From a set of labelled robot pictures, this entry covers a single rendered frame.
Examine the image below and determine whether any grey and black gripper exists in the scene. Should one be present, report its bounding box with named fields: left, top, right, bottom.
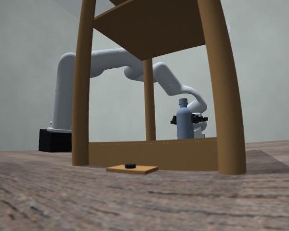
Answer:
left=171, top=113, right=208, bottom=131

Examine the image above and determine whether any blue-grey cylinder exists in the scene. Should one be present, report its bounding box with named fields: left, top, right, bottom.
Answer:
left=176, top=98, right=194, bottom=139

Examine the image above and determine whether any brown wooden shelving unit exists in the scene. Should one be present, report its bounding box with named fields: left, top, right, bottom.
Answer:
left=72, top=0, right=246, bottom=175

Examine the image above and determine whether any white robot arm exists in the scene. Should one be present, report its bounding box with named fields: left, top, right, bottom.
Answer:
left=47, top=48, right=207, bottom=138

